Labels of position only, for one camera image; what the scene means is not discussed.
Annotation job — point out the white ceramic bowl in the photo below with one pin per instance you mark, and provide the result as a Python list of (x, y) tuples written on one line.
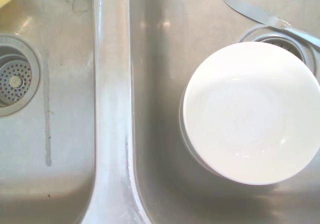
[(250, 114)]

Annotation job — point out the slotted grey drain strainer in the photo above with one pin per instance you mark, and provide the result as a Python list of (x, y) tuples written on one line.
[(292, 44)]

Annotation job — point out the stainless steel double sink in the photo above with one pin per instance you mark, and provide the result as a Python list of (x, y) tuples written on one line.
[(112, 109)]

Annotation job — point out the perforated metal drain strainer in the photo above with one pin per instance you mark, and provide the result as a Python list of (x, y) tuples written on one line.
[(15, 80)]

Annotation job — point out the silver table knife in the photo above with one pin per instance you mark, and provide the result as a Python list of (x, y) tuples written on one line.
[(252, 10)]

